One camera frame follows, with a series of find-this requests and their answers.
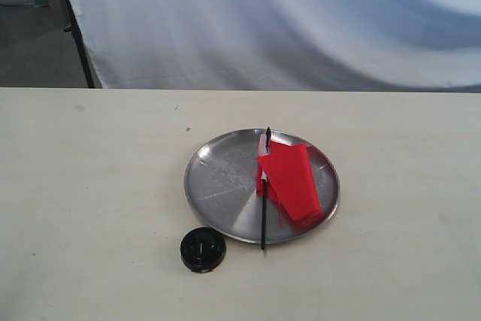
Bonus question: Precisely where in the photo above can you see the red flag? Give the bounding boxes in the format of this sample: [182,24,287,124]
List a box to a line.
[257,129,322,250]

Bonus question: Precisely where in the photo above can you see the black round flag base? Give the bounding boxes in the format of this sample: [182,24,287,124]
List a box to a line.
[180,227,226,274]

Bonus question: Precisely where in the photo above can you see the round stainless steel plate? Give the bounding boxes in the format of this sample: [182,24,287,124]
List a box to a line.
[184,129,340,245]

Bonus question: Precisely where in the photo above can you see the white backdrop cloth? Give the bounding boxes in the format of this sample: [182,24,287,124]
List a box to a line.
[70,0,480,92]

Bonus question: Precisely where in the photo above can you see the black backdrop stand pole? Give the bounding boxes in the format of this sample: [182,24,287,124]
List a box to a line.
[61,0,95,89]

